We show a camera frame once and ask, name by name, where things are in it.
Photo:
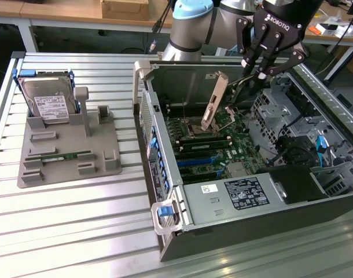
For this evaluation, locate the metal expansion slot bracket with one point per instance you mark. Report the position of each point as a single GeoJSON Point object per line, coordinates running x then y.
{"type": "Point", "coordinates": [215, 98]}

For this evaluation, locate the cardboard box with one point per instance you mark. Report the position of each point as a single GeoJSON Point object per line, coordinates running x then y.
{"type": "Point", "coordinates": [124, 8]}

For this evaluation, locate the blue card retention clip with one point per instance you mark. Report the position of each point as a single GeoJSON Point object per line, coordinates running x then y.
{"type": "Point", "coordinates": [162, 173]}
{"type": "Point", "coordinates": [153, 141]}
{"type": "Point", "coordinates": [164, 183]}
{"type": "Point", "coordinates": [160, 164]}

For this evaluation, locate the green RAM stick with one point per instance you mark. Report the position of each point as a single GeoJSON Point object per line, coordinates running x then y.
{"type": "Point", "coordinates": [69, 156]}

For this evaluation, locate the metal disk bay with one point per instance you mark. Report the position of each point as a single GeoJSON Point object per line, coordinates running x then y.
{"type": "Point", "coordinates": [269, 113]}
{"type": "Point", "coordinates": [338, 182]}

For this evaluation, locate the hard disk in blue caddy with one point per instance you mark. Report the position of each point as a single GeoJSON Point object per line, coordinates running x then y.
{"type": "Point", "coordinates": [46, 89]}

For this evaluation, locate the open Dell PC case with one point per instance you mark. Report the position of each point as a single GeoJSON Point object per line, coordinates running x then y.
{"type": "Point", "coordinates": [251, 231]}

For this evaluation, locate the orange and white box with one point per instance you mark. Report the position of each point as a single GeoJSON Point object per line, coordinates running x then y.
{"type": "Point", "coordinates": [325, 29]}

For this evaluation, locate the black RAM stick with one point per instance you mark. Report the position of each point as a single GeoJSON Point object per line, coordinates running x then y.
{"type": "Point", "coordinates": [205, 145]}

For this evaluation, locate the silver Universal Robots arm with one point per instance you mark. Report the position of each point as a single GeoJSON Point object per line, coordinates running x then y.
{"type": "Point", "coordinates": [194, 29]}

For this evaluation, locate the grey power supply with label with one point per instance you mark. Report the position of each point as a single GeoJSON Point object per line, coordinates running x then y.
{"type": "Point", "coordinates": [205, 208]}

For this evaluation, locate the green motherboard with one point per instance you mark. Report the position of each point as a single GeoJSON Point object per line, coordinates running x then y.
{"type": "Point", "coordinates": [243, 144]}

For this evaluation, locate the metal socket cover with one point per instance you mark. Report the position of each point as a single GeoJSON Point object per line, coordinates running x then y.
{"type": "Point", "coordinates": [230, 118]}

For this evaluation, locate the grey plastic parts rack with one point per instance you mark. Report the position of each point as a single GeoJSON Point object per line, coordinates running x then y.
{"type": "Point", "coordinates": [66, 171]}

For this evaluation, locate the silver chipset heatsink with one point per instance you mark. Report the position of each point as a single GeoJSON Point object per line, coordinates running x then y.
{"type": "Point", "coordinates": [238, 169]}

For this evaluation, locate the blue expansion slot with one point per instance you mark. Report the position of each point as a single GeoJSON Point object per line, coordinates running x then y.
{"type": "Point", "coordinates": [194, 162]}

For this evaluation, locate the CPU socket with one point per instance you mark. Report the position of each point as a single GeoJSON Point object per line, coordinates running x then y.
{"type": "Point", "coordinates": [195, 128]}

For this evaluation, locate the grey computer case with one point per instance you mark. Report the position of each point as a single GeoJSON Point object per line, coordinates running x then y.
{"type": "Point", "coordinates": [348, 101]}

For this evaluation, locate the thin metal locking lever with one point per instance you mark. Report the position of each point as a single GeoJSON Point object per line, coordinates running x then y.
{"type": "Point", "coordinates": [184, 108]}

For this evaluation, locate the wooden desk white frame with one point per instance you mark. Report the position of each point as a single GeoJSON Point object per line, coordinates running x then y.
{"type": "Point", "coordinates": [332, 40]}
{"type": "Point", "coordinates": [8, 8]}

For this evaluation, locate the black plastic shroud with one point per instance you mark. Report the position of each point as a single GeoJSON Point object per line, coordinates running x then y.
{"type": "Point", "coordinates": [295, 185]}

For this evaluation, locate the white paper box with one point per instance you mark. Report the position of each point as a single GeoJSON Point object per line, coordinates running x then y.
{"type": "Point", "coordinates": [348, 31]}

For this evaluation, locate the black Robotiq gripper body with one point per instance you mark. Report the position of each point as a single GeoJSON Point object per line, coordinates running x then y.
{"type": "Point", "coordinates": [292, 17]}

